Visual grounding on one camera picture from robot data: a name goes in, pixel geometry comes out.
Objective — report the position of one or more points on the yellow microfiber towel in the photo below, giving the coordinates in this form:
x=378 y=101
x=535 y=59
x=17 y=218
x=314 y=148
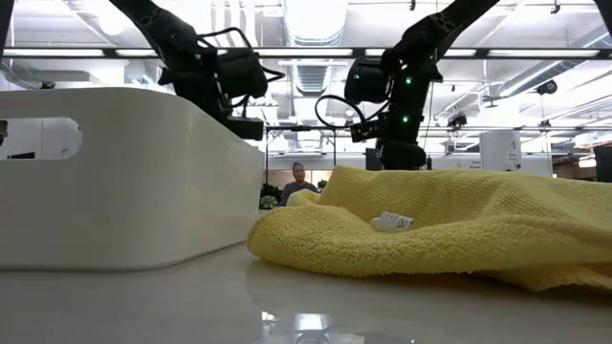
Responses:
x=430 y=229

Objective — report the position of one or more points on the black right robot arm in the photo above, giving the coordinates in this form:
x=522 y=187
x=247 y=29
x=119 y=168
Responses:
x=430 y=33

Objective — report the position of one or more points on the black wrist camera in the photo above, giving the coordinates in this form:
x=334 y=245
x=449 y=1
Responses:
x=246 y=129
x=365 y=131

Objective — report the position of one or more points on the white box with arrow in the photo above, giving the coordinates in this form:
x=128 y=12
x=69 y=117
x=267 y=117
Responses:
x=499 y=150

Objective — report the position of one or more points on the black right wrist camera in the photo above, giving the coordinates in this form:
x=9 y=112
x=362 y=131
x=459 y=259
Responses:
x=365 y=131

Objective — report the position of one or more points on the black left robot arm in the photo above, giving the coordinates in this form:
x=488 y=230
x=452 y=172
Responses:
x=162 y=33

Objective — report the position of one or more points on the white plastic bin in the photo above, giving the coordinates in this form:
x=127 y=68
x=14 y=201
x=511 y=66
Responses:
x=143 y=191

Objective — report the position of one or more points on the black flat monitor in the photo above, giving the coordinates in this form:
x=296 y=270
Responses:
x=373 y=160

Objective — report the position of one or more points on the person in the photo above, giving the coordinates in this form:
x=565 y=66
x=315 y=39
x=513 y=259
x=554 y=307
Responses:
x=299 y=186

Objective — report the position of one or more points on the black dome camera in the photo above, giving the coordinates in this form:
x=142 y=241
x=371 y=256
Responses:
x=547 y=87

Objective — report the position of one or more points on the dark cabinet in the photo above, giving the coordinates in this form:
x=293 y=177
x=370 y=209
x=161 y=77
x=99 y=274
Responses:
x=603 y=165

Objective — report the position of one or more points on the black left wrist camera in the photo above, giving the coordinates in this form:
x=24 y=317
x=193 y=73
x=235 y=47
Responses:
x=246 y=129

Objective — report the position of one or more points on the dark leafy plant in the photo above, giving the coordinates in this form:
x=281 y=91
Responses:
x=270 y=190

